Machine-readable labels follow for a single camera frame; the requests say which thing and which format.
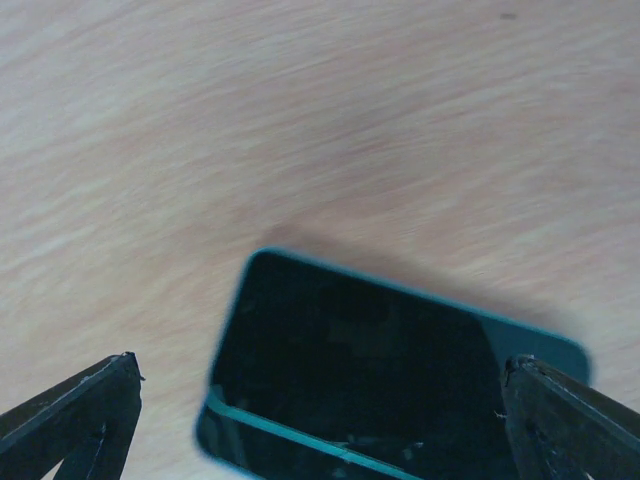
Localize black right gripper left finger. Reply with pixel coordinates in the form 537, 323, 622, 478
1, 352, 143, 479

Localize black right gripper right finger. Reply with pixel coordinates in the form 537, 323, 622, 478
501, 355, 639, 479

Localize dark smartphone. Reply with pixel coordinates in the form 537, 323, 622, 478
195, 387, 415, 479
208, 247, 591, 479

